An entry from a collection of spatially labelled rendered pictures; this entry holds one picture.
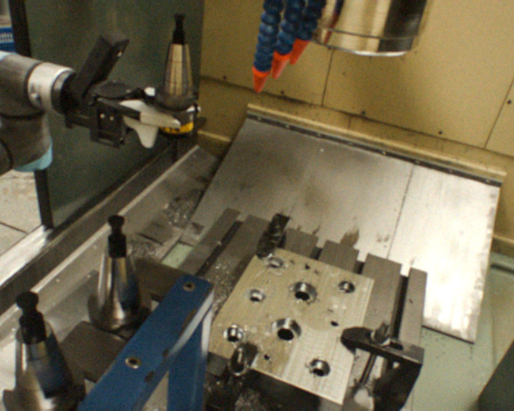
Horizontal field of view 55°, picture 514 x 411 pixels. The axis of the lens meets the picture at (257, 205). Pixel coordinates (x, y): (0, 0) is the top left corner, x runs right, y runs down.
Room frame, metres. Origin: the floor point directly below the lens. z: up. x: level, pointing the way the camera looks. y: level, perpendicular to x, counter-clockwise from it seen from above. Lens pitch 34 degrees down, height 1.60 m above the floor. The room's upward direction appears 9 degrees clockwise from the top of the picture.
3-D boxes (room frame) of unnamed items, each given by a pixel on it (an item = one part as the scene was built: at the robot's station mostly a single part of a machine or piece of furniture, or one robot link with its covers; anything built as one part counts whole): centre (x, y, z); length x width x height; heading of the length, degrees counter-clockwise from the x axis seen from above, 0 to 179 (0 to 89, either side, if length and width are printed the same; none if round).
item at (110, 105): (0.65, 0.21, 1.29); 0.09 x 0.05 x 0.02; 61
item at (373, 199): (1.23, -0.25, 0.75); 0.89 x 0.67 x 0.26; 74
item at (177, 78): (0.66, 0.14, 1.36); 0.04 x 0.04 x 0.07
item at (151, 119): (0.64, 0.17, 1.27); 0.09 x 0.03 x 0.06; 61
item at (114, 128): (0.70, 0.26, 1.27); 0.12 x 0.08 x 0.09; 74
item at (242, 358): (0.45, -0.01, 0.97); 0.13 x 0.03 x 0.15; 164
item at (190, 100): (0.66, 0.14, 1.32); 0.06 x 0.06 x 0.03
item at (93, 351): (0.30, 0.14, 1.21); 0.07 x 0.05 x 0.01; 74
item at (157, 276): (0.40, 0.11, 1.21); 0.07 x 0.05 x 0.01; 74
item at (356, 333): (0.55, -0.23, 0.97); 0.13 x 0.03 x 0.15; 74
